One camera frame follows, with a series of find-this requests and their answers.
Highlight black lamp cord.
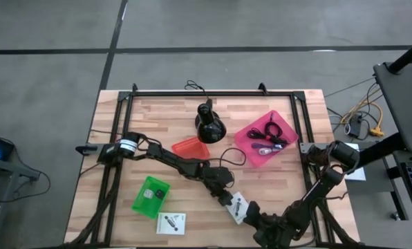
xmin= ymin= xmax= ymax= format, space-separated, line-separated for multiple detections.
xmin=184 ymin=80 xmax=209 ymax=101

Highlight green plastic basket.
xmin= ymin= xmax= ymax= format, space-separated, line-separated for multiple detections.
xmin=131 ymin=175 xmax=172 ymax=220

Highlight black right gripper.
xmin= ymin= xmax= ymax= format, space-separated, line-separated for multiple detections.
xmin=243 ymin=201 xmax=283 ymax=243

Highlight grey equipment stand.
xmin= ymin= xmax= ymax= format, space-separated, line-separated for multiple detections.
xmin=0 ymin=157 xmax=41 ymax=249

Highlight white paper sheet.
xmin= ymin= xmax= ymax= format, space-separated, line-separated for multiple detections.
xmin=344 ymin=142 xmax=367 ymax=182

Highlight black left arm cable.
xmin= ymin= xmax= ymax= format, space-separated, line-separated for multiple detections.
xmin=205 ymin=147 xmax=247 ymax=170

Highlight grey mounting plate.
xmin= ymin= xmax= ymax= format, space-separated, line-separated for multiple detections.
xmin=299 ymin=141 xmax=331 ymax=154

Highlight yellow floor cables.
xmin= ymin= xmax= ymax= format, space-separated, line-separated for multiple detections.
xmin=339 ymin=100 xmax=386 ymax=138

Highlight dark keyboard desk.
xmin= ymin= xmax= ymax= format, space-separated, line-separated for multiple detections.
xmin=392 ymin=150 xmax=412 ymax=236

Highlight black desk lamp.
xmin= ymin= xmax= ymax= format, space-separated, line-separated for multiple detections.
xmin=194 ymin=98 xmax=227 ymax=145

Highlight pink plastic bin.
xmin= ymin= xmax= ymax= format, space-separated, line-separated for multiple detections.
xmin=233 ymin=109 xmax=299 ymax=169

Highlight black pole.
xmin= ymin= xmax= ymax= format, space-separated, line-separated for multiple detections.
xmin=387 ymin=35 xmax=412 ymax=75

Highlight grey desk top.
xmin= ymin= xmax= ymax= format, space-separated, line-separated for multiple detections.
xmin=372 ymin=61 xmax=412 ymax=152

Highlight black cable with red tie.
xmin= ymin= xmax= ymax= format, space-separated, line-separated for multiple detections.
xmin=263 ymin=111 xmax=290 ymax=146

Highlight orange plastic basket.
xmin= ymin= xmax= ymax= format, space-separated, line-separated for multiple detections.
xmin=171 ymin=136 xmax=212 ymax=160

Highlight black desk leg beam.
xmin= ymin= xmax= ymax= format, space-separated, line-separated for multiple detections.
xmin=356 ymin=132 xmax=406 ymax=175

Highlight black aluminium table frame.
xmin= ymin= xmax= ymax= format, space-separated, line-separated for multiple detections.
xmin=66 ymin=82 xmax=361 ymax=249

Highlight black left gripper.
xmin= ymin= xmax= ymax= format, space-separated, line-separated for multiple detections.
xmin=200 ymin=165 xmax=235 ymax=208

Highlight purple braided cable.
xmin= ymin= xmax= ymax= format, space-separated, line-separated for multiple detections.
xmin=250 ymin=142 xmax=283 ymax=151

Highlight black power strip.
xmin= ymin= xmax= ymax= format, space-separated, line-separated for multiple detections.
xmin=344 ymin=113 xmax=365 ymax=138

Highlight white green product box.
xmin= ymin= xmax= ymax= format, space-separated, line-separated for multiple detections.
xmin=225 ymin=192 xmax=259 ymax=225

